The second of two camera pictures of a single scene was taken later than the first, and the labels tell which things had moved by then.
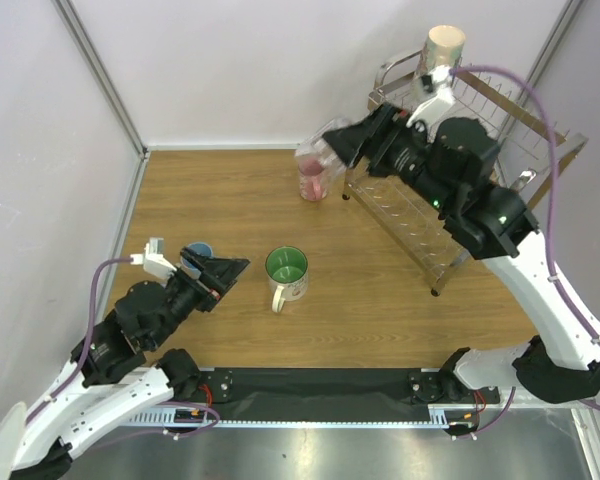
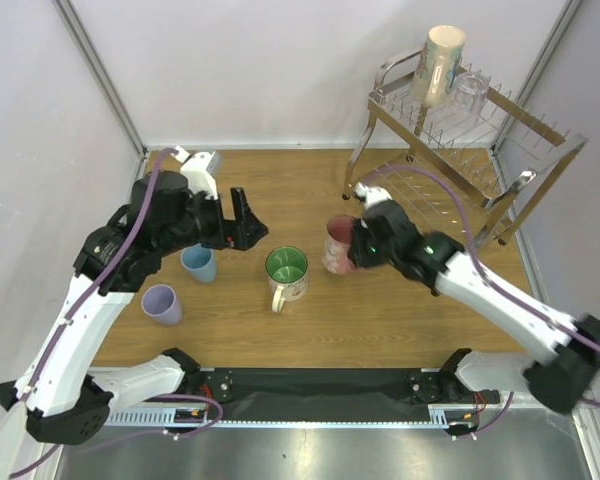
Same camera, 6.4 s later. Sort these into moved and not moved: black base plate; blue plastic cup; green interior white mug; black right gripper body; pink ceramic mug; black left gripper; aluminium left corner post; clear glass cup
Moved: black right gripper body; clear glass cup; black left gripper; pink ceramic mug
Not moved: green interior white mug; black base plate; aluminium left corner post; blue plastic cup
